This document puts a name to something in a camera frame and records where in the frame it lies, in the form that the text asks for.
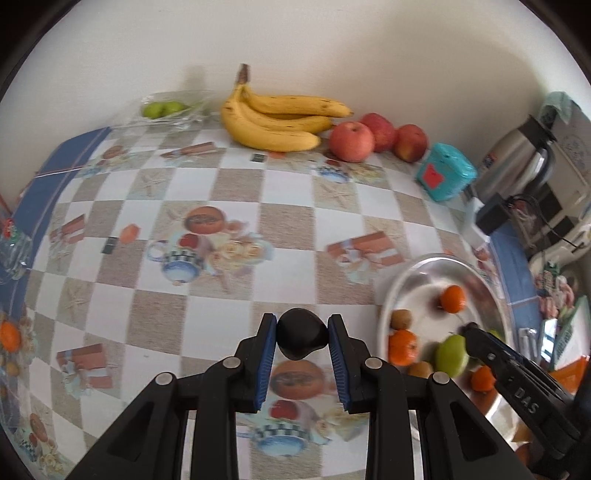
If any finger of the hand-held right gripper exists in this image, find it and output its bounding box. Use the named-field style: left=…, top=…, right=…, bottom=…
left=487, top=331, right=571, bottom=407
left=464, top=323, right=581, bottom=457

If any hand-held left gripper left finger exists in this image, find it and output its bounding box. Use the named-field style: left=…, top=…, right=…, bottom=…
left=67, top=313, right=278, bottom=480

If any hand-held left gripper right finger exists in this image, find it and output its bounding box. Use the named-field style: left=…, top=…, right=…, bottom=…
left=328, top=313, right=532, bottom=480

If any orange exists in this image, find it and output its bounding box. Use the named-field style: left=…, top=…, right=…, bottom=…
left=388, top=329, right=419, bottom=366
left=0, top=320, right=22, bottom=352
left=440, top=285, right=467, bottom=313
left=471, top=366, right=497, bottom=393

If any dark plum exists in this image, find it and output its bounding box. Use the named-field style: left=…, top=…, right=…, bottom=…
left=276, top=308, right=329, bottom=361

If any round metal plate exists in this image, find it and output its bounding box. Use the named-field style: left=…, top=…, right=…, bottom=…
left=376, top=253, right=532, bottom=444

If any silver metal object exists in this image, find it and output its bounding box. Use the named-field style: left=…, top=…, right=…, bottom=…
left=517, top=328, right=536, bottom=358

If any green booklet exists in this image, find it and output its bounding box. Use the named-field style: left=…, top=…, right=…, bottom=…
left=551, top=295, right=591, bottom=370

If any printed packet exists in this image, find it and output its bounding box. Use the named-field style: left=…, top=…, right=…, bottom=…
left=536, top=270, right=578, bottom=319

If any black power adapter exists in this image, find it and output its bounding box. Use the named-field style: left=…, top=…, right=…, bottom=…
left=475, top=194, right=518, bottom=236

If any steel thermos jug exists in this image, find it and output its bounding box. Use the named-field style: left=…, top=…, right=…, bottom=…
left=473, top=113, right=557, bottom=204

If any teal box with red label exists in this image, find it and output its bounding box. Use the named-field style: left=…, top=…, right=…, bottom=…
left=416, top=142, right=478, bottom=203

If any red apple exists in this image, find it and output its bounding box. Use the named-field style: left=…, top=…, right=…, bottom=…
left=392, top=124, right=429, bottom=163
left=329, top=121, right=376, bottom=163
left=359, top=113, right=398, bottom=153

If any yellow banana bunch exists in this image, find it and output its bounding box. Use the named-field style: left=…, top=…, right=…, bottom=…
left=220, top=64, right=355, bottom=153

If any clear plastic box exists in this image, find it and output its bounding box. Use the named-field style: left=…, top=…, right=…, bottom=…
left=0, top=309, right=28, bottom=430

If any clear plastic tray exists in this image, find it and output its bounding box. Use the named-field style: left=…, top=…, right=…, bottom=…
left=113, top=90, right=218, bottom=130

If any clear glass mug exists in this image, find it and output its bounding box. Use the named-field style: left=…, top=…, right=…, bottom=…
left=0, top=217, right=31, bottom=282

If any black cable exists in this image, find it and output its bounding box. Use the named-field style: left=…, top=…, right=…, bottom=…
left=508, top=196, right=583, bottom=252

